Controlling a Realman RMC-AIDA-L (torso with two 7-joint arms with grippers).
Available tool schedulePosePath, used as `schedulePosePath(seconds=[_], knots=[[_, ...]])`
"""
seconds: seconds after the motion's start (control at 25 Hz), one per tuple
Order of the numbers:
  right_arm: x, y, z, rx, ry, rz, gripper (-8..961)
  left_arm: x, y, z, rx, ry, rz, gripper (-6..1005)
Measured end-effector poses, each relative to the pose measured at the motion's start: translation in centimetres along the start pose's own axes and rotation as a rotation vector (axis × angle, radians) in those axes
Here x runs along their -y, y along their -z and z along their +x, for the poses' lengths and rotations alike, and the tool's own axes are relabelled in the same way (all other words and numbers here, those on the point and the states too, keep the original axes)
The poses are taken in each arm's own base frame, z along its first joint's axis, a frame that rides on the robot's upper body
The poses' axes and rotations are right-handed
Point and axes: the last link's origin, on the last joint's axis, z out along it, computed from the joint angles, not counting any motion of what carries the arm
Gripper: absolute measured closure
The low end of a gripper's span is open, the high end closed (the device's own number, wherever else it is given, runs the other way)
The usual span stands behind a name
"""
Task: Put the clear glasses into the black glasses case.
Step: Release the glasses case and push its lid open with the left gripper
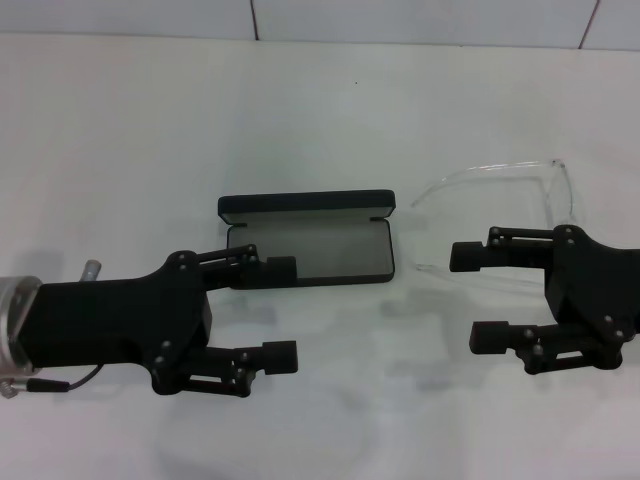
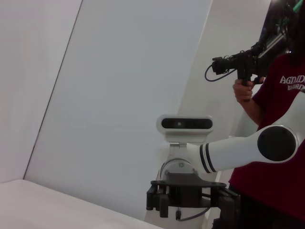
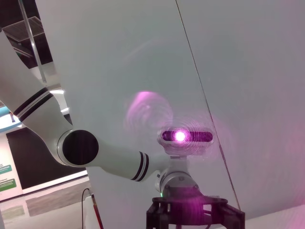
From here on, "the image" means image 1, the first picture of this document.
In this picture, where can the black glasses case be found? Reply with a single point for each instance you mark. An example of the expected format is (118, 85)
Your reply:
(325, 250)

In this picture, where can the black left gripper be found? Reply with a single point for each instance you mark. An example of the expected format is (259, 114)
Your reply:
(120, 320)

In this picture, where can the silver round connector stub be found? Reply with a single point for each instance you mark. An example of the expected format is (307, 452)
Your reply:
(91, 270)

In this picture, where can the clear transparent glasses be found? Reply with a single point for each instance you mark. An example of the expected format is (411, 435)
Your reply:
(560, 192)

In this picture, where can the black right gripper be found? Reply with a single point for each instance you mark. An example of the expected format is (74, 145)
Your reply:
(595, 285)

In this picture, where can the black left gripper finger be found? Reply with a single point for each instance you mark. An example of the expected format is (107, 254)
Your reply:
(280, 357)
(280, 272)

